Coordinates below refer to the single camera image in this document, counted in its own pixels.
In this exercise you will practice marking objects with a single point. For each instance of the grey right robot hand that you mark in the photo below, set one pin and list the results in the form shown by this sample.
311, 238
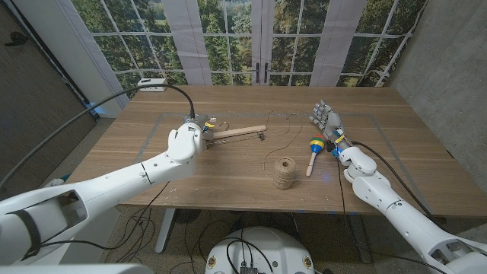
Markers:
331, 122

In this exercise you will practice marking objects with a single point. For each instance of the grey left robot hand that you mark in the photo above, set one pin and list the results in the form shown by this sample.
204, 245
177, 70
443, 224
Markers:
209, 135

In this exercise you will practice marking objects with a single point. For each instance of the wooden clothes hanger with clips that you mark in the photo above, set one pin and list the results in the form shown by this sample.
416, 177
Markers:
239, 132

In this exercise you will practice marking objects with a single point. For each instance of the jute twine spool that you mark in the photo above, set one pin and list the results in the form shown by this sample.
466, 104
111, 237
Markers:
284, 173

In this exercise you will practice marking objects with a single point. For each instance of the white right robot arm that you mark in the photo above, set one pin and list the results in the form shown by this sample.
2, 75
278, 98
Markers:
411, 224

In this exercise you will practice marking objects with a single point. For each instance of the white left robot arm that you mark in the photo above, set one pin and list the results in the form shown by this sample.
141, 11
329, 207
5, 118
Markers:
114, 186

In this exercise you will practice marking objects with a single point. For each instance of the rainbow striped wooden maraca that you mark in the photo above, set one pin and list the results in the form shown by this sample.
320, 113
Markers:
317, 144

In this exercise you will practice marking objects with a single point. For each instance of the white power strip box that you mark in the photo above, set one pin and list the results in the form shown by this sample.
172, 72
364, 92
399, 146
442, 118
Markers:
150, 81

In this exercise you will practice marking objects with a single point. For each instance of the printed forest window backdrop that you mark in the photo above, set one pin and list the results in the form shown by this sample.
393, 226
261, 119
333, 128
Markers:
228, 38

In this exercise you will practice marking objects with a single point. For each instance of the white table leg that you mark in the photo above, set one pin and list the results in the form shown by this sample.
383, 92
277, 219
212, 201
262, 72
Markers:
165, 232

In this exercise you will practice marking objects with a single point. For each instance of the blue floor object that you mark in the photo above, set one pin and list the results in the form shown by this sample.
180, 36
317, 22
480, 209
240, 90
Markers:
97, 110

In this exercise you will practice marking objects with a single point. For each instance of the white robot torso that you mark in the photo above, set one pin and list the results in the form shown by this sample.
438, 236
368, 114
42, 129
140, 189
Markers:
262, 251

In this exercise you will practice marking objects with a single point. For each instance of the black wall hook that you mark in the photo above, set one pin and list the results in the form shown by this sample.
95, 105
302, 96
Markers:
17, 38

